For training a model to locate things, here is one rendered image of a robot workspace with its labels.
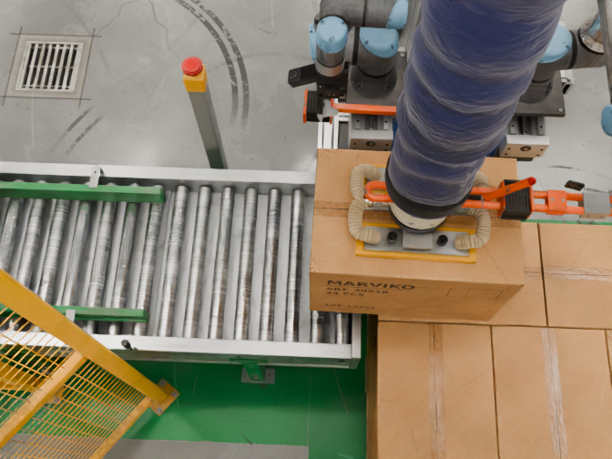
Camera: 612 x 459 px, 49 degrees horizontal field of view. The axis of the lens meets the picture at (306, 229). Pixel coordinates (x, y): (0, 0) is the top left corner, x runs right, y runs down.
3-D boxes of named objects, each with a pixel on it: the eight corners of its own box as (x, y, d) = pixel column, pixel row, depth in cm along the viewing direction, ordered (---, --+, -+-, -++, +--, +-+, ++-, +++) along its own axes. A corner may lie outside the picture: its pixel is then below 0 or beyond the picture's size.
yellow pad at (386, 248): (354, 256, 189) (355, 249, 185) (356, 224, 193) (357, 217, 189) (475, 264, 188) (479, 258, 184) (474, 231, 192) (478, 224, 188)
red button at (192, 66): (181, 80, 220) (179, 73, 217) (184, 62, 223) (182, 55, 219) (203, 80, 220) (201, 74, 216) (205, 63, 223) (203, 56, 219)
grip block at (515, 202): (496, 219, 183) (503, 210, 177) (495, 187, 186) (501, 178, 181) (527, 221, 182) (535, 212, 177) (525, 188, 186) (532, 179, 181)
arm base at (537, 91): (502, 63, 218) (511, 44, 209) (548, 64, 217) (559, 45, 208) (505, 102, 212) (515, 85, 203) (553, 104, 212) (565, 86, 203)
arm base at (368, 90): (350, 58, 219) (351, 38, 209) (396, 59, 218) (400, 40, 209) (349, 97, 213) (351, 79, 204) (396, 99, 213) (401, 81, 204)
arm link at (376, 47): (394, 77, 204) (400, 50, 192) (351, 74, 205) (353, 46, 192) (396, 45, 209) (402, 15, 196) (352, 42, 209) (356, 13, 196)
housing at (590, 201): (578, 219, 182) (585, 212, 178) (576, 197, 185) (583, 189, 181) (605, 221, 182) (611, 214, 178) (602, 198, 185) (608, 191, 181)
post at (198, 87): (219, 204, 313) (182, 79, 220) (220, 190, 316) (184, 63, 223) (234, 204, 313) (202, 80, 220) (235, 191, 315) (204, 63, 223)
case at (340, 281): (309, 311, 225) (309, 271, 188) (316, 202, 240) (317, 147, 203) (489, 321, 223) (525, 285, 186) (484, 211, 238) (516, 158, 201)
